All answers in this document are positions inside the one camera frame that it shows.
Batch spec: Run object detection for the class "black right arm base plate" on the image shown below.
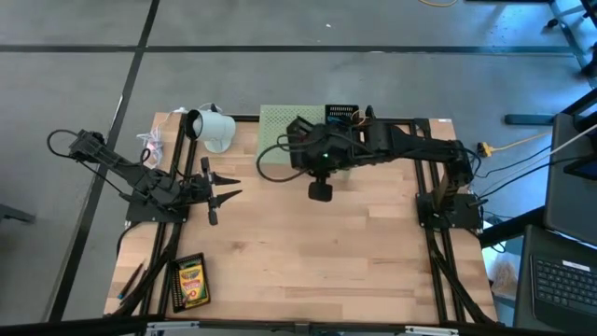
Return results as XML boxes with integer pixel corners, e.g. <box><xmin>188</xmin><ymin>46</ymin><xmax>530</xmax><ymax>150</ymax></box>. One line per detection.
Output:
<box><xmin>416</xmin><ymin>192</ymin><xmax>484</xmax><ymax>230</ymax></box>

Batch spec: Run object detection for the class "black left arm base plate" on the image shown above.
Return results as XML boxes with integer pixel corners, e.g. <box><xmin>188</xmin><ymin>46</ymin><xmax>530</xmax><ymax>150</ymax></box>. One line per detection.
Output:
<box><xmin>125</xmin><ymin>193</ymin><xmax>190</xmax><ymax>224</ymax></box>

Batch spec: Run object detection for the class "dark pencil blue tip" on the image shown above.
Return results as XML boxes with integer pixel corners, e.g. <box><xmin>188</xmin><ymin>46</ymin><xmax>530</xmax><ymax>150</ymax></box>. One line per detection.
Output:
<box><xmin>117</xmin><ymin>259</ymin><xmax>146</xmax><ymax>301</ymax></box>

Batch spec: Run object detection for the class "yellow green crayon box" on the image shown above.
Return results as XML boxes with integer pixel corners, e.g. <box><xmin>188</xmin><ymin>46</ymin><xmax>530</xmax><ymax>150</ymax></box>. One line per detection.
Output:
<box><xmin>177</xmin><ymin>260</ymin><xmax>209</xmax><ymax>309</ymax></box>

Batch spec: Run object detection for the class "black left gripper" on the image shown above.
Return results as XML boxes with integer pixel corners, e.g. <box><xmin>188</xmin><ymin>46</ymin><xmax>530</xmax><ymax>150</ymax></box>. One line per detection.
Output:
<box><xmin>186</xmin><ymin>157</ymin><xmax>243</xmax><ymax>226</ymax></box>

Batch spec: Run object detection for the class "black flat floor bar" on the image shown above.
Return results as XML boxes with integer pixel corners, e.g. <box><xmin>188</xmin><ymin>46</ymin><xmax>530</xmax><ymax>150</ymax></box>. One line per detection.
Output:
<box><xmin>504</xmin><ymin>113</ymin><xmax>556</xmax><ymax>126</ymax></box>

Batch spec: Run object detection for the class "dark grey laptop keyboard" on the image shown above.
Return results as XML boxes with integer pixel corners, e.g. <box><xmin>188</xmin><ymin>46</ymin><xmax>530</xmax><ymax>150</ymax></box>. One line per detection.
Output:
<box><xmin>512</xmin><ymin>223</ymin><xmax>597</xmax><ymax>335</ymax></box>

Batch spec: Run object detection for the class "yellow extension cord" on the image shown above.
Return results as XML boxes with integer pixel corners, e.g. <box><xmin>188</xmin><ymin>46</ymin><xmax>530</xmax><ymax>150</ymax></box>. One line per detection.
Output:
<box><xmin>476</xmin><ymin>132</ymin><xmax>554</xmax><ymax>158</ymax></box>

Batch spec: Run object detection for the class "black rig crossbar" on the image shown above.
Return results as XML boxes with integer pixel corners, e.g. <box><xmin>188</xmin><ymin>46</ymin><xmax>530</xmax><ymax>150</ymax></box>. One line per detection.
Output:
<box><xmin>0</xmin><ymin>315</ymin><xmax>514</xmax><ymax>336</ymax></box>

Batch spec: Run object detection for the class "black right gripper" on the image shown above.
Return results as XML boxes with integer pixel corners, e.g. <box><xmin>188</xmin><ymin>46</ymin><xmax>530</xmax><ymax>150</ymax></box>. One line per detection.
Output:
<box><xmin>287</xmin><ymin>116</ymin><xmax>355</xmax><ymax>203</ymax></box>

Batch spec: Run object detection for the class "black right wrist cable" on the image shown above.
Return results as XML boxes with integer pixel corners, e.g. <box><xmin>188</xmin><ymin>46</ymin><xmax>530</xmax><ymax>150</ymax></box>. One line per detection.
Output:
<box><xmin>255</xmin><ymin>133</ymin><xmax>312</xmax><ymax>184</ymax></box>

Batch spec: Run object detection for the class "black mesh tray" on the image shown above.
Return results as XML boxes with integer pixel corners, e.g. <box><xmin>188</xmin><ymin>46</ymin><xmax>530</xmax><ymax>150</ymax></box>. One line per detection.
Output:
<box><xmin>325</xmin><ymin>104</ymin><xmax>361</xmax><ymax>128</ymax></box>
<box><xmin>168</xmin><ymin>251</ymin><xmax>212</xmax><ymax>313</ymax></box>

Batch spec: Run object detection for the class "black device blue screen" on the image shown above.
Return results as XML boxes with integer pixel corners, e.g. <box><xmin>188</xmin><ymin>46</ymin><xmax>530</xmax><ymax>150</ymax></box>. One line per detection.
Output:
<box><xmin>562</xmin><ymin>153</ymin><xmax>597</xmax><ymax>182</ymax></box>

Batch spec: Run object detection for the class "black desk beam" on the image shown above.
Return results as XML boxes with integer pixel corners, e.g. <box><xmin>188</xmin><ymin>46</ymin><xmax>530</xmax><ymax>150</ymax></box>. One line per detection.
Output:
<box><xmin>478</xmin><ymin>204</ymin><xmax>547</xmax><ymax>248</ymax></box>

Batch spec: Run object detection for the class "green perforated metal shelf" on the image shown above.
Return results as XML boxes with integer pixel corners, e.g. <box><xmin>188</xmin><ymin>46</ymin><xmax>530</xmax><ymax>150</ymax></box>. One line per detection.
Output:
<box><xmin>256</xmin><ymin>104</ymin><xmax>354</xmax><ymax>182</ymax></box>

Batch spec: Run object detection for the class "grey floor foot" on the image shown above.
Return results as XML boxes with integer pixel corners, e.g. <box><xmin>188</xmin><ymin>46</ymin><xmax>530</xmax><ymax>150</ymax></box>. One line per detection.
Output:
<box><xmin>0</xmin><ymin>203</ymin><xmax>36</xmax><ymax>225</ymax></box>

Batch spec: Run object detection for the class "black aluminium table frame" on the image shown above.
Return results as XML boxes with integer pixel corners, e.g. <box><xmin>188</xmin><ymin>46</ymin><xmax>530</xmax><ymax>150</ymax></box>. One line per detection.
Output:
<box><xmin>111</xmin><ymin>114</ymin><xmax>498</xmax><ymax>328</ymax></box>

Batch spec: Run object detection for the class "black cable loom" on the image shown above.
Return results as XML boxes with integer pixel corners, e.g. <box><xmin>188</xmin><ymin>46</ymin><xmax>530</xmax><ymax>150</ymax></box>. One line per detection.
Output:
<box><xmin>107</xmin><ymin>222</ymin><xmax>184</xmax><ymax>318</ymax></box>
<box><xmin>426</xmin><ymin>228</ymin><xmax>503</xmax><ymax>327</ymax></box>

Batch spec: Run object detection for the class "dark grey monitor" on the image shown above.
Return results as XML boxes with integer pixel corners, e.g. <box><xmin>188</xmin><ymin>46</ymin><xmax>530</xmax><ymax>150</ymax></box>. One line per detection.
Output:
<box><xmin>543</xmin><ymin>111</ymin><xmax>597</xmax><ymax>246</ymax></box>

